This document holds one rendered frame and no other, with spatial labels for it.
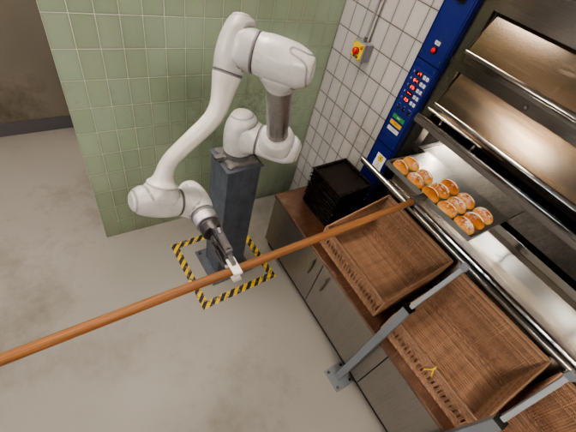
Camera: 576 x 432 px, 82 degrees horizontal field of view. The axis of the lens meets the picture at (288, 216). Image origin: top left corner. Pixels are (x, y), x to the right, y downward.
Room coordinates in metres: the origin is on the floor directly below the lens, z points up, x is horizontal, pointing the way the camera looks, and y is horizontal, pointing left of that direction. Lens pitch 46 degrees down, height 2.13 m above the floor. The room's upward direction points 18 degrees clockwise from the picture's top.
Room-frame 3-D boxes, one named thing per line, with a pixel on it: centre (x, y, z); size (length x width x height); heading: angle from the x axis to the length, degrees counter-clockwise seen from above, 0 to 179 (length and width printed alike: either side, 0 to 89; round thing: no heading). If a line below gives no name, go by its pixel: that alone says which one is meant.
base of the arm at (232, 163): (1.38, 0.38, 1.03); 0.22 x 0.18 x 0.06; 137
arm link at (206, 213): (0.76, 0.28, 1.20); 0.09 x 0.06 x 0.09; 135
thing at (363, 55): (2.15, -0.12, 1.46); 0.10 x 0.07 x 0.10; 44
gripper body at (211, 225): (0.70, 0.23, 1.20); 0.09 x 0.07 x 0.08; 45
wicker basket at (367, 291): (1.33, -0.59, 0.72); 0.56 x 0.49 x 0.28; 43
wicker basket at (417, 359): (0.89, -1.01, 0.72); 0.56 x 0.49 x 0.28; 45
